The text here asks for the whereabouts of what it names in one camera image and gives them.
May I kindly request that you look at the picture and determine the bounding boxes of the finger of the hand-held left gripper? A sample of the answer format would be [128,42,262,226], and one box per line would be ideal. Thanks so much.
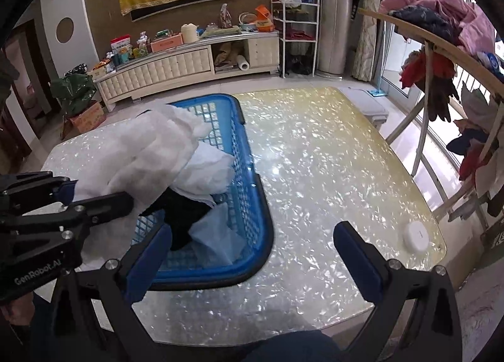
[62,191,135,229]
[0,172,78,215]

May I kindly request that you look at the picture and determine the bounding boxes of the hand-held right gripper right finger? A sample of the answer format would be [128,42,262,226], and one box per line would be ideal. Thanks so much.
[333,221,463,362]

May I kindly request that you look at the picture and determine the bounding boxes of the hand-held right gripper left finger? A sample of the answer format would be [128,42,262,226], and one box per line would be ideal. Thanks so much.
[43,222,174,362]

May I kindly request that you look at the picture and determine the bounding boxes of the white fluffy towel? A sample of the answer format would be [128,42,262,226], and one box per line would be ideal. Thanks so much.
[72,103,206,269]

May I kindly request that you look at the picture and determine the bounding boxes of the black cloth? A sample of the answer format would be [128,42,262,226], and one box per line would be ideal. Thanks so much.
[141,186,214,253]

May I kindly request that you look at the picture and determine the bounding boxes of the light blue cloth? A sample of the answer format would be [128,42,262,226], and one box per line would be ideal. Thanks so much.
[188,202,247,267]

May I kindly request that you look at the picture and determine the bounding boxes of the blue plastic basket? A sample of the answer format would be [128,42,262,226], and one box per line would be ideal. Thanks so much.
[129,93,275,292]

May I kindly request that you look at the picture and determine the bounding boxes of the person's left hand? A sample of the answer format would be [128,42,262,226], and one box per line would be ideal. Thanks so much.
[0,295,34,328]

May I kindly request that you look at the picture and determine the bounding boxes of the white round puck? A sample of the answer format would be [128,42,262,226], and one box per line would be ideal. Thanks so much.
[402,221,431,249]

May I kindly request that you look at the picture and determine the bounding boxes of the cardboard box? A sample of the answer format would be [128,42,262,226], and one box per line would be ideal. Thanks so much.
[62,100,107,135]

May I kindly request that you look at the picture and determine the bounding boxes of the dark green plastic bag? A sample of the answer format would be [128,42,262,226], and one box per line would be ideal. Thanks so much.
[49,72,97,117]

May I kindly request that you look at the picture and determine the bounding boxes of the person's leg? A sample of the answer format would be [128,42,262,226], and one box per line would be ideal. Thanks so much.
[236,329,344,362]

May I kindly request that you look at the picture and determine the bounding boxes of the grey plastic stool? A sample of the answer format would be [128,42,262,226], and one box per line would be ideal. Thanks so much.
[338,86,389,127]

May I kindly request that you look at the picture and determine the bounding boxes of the white bag red label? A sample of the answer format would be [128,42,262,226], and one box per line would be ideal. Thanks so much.
[110,34,133,56]

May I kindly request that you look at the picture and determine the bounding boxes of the white television cabinet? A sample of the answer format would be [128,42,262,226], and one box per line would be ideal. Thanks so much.
[92,29,281,113]

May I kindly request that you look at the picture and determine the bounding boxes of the teal mop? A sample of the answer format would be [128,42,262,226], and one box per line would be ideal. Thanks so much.
[368,11,389,98]

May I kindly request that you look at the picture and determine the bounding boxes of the pink storage box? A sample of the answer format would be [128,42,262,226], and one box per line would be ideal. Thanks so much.
[150,33,184,53]

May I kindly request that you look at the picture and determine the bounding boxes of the hanging mixed clothes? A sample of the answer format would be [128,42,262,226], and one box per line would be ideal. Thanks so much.
[399,46,504,218]

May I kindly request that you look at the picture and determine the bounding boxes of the cream canister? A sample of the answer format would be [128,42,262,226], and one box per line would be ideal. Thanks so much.
[180,23,199,44]

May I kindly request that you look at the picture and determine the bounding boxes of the wooden drying rack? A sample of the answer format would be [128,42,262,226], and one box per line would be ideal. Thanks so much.
[358,7,504,229]

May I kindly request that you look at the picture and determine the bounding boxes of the orange packet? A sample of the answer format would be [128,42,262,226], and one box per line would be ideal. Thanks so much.
[254,5,275,32]

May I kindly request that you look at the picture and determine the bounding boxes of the silver standing air conditioner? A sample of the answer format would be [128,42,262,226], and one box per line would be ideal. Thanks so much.
[317,0,361,78]

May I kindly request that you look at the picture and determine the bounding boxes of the beige patterned curtain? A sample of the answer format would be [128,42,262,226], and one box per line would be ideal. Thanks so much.
[351,0,389,81]

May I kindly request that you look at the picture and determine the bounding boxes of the navy patterned garment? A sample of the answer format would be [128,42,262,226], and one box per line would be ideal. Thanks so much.
[391,5,460,44]

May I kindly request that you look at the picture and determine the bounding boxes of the pink clothes pile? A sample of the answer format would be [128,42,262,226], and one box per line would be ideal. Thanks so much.
[378,0,495,58]

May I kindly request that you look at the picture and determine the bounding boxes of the plain round wall panel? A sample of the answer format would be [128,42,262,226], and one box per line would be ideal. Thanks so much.
[54,17,75,42]

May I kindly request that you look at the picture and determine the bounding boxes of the wall-mounted television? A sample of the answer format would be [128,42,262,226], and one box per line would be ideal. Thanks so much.
[129,0,241,23]

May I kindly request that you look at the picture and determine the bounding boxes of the white wire shelf rack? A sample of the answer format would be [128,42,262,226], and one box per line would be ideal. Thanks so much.
[270,0,321,78]

